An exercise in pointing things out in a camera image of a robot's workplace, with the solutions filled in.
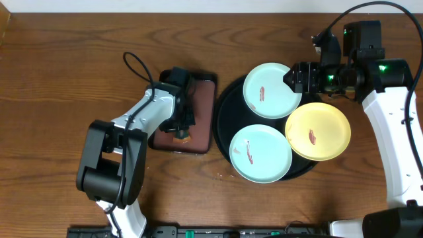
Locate green and orange sponge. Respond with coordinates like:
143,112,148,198
173,130,191,143

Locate light blue plate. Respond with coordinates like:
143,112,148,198
229,124,293,184
243,63,302,119

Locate yellow plate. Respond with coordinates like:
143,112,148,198
285,102,351,161

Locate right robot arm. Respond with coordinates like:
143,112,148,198
284,20,422,237

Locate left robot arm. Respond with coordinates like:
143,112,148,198
76,76,196,237

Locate black rectangular water tray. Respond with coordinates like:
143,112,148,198
148,71,217,154

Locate round black tray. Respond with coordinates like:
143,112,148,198
212,75,323,181

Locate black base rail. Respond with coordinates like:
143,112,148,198
66,226,329,238

